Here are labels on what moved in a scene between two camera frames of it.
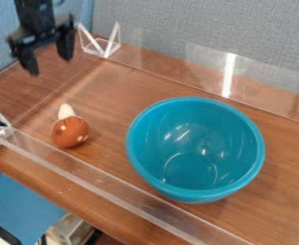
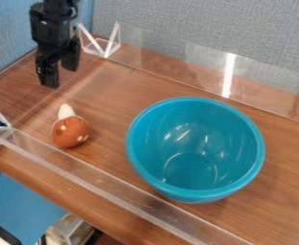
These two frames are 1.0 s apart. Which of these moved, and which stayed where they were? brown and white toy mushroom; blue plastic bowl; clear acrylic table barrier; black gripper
Moved: black gripper
Stayed: clear acrylic table barrier; blue plastic bowl; brown and white toy mushroom
